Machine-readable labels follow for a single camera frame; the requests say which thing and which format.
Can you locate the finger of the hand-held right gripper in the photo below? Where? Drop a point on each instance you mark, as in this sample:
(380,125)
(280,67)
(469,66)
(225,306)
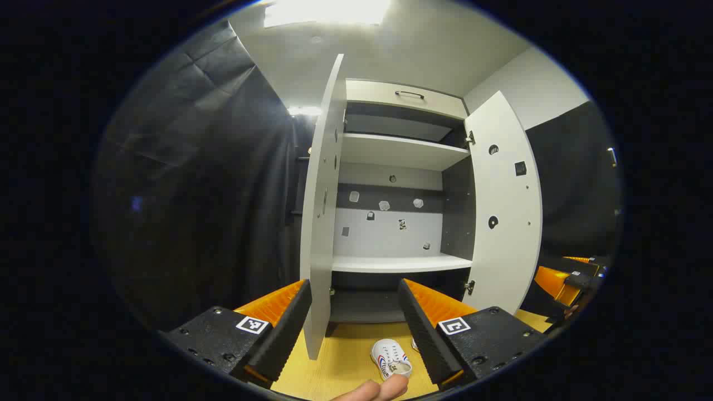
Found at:
(596,262)
(551,281)

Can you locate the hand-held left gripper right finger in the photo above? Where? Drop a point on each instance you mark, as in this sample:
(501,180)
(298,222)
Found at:
(423,340)

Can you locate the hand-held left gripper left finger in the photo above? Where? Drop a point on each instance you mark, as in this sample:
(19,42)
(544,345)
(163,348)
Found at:
(284,334)

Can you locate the white cabinet door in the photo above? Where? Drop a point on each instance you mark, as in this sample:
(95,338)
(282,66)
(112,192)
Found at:
(320,250)
(507,250)

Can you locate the white shoe cabinet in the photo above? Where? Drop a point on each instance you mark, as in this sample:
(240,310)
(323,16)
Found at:
(390,150)

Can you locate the metal door hinge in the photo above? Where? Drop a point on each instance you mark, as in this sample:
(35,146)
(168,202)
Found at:
(469,287)
(470,138)

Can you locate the white cabinet drawer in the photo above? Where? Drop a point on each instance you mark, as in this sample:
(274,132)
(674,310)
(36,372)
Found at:
(379,97)

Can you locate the ceiling light panel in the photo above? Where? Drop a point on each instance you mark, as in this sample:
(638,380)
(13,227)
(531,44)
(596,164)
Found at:
(328,11)

